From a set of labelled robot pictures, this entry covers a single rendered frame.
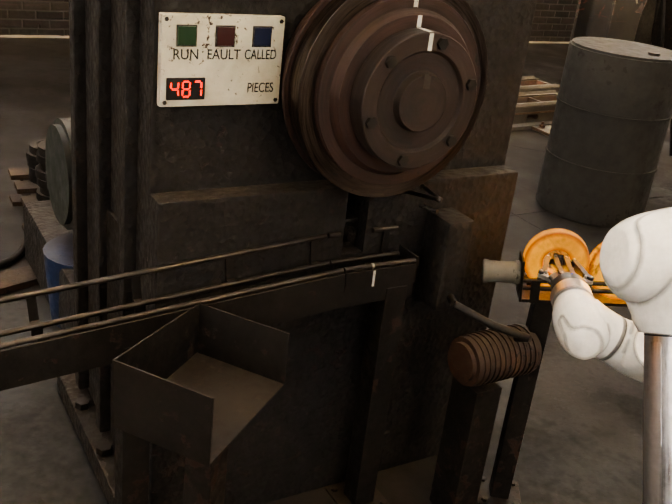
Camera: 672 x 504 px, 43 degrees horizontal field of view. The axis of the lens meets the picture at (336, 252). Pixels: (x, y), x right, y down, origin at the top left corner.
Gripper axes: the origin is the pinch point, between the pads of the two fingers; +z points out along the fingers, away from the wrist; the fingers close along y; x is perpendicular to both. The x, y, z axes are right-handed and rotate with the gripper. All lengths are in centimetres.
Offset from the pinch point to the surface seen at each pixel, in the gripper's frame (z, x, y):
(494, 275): -2.7, -6.8, -14.3
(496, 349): -12.4, -21.6, -11.7
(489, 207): 14.9, 3.5, -16.2
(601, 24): 407, -14, 88
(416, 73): -21, 45, -41
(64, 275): 45, -52, -142
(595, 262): -1.4, -0.3, 9.0
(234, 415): -65, -11, -65
